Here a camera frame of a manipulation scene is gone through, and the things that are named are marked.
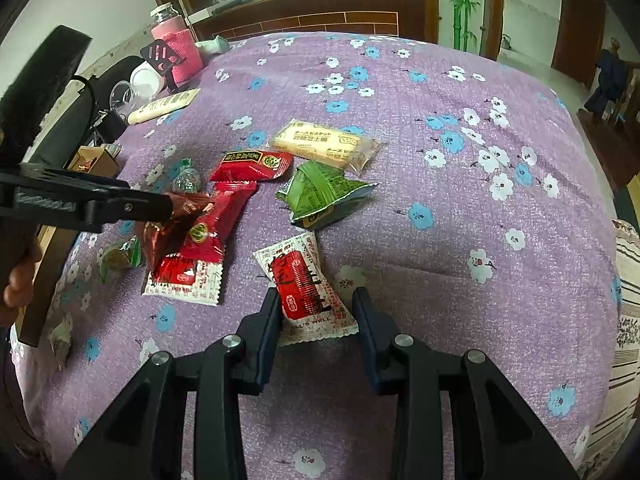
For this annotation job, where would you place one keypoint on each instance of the small brown carton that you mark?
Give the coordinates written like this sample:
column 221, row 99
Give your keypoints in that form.
column 97, row 160

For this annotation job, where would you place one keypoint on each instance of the purple floral tablecloth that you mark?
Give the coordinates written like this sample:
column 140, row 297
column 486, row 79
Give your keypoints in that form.
column 450, row 285

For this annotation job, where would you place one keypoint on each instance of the brown wooden door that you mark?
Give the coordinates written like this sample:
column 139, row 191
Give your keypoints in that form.
column 580, row 30

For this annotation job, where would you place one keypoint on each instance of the small green candy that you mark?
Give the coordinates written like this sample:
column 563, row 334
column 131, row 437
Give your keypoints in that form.
column 187, row 177
column 120, row 260

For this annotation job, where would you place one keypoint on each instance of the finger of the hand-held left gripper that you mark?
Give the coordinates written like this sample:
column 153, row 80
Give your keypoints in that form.
column 125, row 206

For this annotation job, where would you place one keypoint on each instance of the black leather sofa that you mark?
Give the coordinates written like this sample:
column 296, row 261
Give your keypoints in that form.
column 65, row 125

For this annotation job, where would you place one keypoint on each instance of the person's left hand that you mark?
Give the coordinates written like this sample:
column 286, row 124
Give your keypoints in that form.
column 17, row 290

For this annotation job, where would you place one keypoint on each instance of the black cylindrical motor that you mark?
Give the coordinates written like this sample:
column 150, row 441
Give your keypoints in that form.
column 112, row 125

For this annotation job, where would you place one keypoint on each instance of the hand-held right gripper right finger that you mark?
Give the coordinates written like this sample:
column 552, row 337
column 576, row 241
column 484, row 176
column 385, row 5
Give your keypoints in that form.
column 364, row 332

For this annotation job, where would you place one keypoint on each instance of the wooden chair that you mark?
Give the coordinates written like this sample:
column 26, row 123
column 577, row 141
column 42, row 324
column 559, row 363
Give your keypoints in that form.
column 615, row 150

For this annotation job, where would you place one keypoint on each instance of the yellow biscuit packet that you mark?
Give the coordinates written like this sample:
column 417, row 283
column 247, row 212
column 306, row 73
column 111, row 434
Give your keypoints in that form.
column 325, row 142

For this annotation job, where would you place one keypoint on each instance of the cream lotion tube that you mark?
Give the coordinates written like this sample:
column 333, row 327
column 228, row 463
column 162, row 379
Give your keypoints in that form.
column 162, row 105

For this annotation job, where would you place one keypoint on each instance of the green snack packet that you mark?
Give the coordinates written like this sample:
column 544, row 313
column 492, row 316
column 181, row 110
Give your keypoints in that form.
column 320, row 192

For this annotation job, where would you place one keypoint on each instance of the striped cushion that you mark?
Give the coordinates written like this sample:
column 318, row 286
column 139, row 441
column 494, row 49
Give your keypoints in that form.
column 625, row 360

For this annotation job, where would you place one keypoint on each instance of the white and red snack packet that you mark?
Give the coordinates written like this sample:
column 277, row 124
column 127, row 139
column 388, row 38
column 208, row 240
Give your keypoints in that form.
column 300, row 280
column 180, row 282

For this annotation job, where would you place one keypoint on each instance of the clear plastic cup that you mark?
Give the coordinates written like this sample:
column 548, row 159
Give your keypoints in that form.
column 122, row 95

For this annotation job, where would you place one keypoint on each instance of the dark blue garment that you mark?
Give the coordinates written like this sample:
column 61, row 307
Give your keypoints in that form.
column 607, row 80

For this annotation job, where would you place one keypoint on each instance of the black phone stand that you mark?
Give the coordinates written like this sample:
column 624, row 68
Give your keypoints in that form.
column 162, row 57

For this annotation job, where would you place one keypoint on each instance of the wooden cabinet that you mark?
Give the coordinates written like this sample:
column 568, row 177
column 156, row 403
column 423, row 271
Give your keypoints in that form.
column 325, row 15

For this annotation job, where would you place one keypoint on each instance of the green bamboo wall sticker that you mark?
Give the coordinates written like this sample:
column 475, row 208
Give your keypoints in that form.
column 465, row 0

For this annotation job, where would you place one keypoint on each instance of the brown cardboard box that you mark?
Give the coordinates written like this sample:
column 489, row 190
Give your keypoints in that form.
column 42, row 300

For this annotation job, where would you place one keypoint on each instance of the white plastic bowl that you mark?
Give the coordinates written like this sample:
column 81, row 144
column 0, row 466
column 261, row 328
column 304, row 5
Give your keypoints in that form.
column 147, row 82

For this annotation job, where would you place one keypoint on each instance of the dark red gold-print packet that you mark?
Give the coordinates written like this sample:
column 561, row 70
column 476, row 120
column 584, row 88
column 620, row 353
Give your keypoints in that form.
column 167, row 240

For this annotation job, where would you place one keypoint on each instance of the pink knit-covered jar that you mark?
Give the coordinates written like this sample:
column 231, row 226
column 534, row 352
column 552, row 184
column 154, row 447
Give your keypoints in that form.
column 177, row 42

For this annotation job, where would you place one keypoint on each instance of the red packet green round label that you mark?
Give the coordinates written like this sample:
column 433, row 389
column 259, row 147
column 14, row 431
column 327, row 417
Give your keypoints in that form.
column 247, row 165
column 220, row 220

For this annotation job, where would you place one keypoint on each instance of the small pale cup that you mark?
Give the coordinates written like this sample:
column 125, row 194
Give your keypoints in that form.
column 212, row 45

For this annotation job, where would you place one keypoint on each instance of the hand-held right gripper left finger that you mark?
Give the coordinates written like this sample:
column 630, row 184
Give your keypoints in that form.
column 272, row 332

